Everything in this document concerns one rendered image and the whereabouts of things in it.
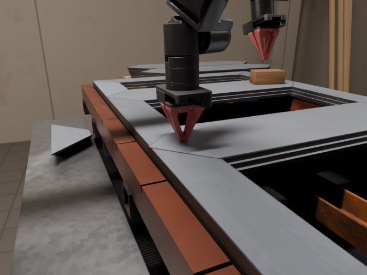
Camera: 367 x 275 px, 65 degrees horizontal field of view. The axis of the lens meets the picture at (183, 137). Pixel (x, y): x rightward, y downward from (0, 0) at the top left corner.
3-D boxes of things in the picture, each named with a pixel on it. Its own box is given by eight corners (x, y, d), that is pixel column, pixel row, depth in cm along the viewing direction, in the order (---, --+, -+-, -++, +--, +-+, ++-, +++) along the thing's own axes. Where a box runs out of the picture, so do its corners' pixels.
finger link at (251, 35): (270, 60, 79) (267, 24, 78) (289, 55, 73) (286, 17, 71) (249, 61, 77) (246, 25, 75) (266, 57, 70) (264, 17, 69)
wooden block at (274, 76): (277, 81, 116) (279, 69, 114) (284, 84, 110) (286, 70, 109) (248, 82, 114) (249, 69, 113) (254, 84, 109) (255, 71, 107)
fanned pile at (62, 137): (84, 123, 119) (83, 113, 118) (99, 160, 85) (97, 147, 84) (52, 126, 114) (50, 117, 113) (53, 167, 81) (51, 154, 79)
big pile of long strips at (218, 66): (240, 69, 196) (241, 59, 194) (281, 77, 162) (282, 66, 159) (123, 76, 166) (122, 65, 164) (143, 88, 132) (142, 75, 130)
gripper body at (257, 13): (261, 31, 81) (259, 4, 79) (287, 22, 71) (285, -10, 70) (241, 32, 78) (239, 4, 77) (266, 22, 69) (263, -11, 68)
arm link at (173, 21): (155, 16, 46) (181, 15, 42) (185, 17, 50) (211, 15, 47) (157, 61, 48) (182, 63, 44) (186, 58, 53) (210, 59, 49)
